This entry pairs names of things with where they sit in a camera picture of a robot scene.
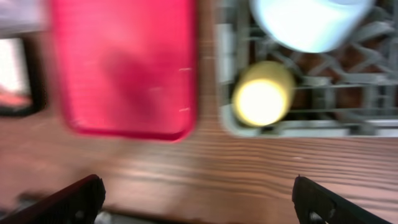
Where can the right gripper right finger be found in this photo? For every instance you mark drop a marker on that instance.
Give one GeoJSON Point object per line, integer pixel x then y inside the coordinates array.
{"type": "Point", "coordinates": [316, 204]}

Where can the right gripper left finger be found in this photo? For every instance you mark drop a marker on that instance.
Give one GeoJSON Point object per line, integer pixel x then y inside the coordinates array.
{"type": "Point", "coordinates": [80, 202]}

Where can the yellow plastic cup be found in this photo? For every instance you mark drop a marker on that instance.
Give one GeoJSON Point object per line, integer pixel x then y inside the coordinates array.
{"type": "Point", "coordinates": [264, 94]}

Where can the orange carrot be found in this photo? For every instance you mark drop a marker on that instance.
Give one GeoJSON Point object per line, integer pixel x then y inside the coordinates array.
{"type": "Point", "coordinates": [10, 99]}

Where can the small light blue bowl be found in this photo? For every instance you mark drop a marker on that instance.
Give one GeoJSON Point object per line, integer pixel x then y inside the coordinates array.
{"type": "Point", "coordinates": [310, 26]}

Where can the grey dishwasher rack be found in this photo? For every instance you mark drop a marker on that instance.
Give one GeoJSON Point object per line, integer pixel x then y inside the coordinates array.
{"type": "Point", "coordinates": [349, 92]}

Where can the black plastic tray bin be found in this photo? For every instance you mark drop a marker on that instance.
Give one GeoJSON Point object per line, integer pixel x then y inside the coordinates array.
{"type": "Point", "coordinates": [36, 82]}

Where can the red serving tray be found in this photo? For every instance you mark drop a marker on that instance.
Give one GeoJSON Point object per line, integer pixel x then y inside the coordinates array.
{"type": "Point", "coordinates": [126, 68]}

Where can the clear plastic bin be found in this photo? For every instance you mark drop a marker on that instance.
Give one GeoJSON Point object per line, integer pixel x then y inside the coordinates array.
{"type": "Point", "coordinates": [21, 16]}

